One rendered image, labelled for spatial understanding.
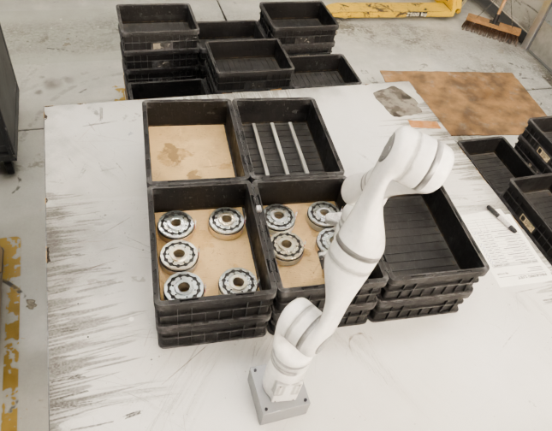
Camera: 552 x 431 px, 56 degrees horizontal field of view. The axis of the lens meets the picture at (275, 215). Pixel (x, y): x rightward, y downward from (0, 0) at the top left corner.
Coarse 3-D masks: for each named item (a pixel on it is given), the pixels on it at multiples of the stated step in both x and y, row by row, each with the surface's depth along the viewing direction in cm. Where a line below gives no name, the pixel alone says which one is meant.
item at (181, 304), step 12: (240, 180) 151; (252, 192) 148; (252, 204) 145; (264, 240) 137; (156, 252) 130; (264, 252) 134; (156, 264) 128; (156, 276) 127; (156, 288) 123; (276, 288) 127; (156, 300) 121; (168, 300) 121; (180, 300) 122; (192, 300) 122; (204, 300) 122; (216, 300) 123; (228, 300) 124; (240, 300) 125; (252, 300) 126
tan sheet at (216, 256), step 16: (240, 208) 157; (160, 240) 145; (192, 240) 147; (208, 240) 147; (224, 240) 148; (240, 240) 149; (208, 256) 144; (224, 256) 144; (240, 256) 145; (160, 272) 138; (208, 272) 140; (160, 288) 135; (208, 288) 137
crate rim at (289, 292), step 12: (264, 180) 152; (276, 180) 153; (288, 180) 153; (300, 180) 154; (312, 180) 155; (264, 216) 143; (264, 228) 140; (276, 264) 132; (276, 276) 130; (384, 276) 134; (288, 288) 128; (300, 288) 128; (312, 288) 129; (324, 288) 129; (360, 288) 133
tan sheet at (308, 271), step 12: (288, 204) 161; (300, 204) 161; (300, 216) 158; (300, 228) 155; (312, 240) 152; (312, 252) 149; (300, 264) 146; (312, 264) 146; (288, 276) 142; (300, 276) 143; (312, 276) 144
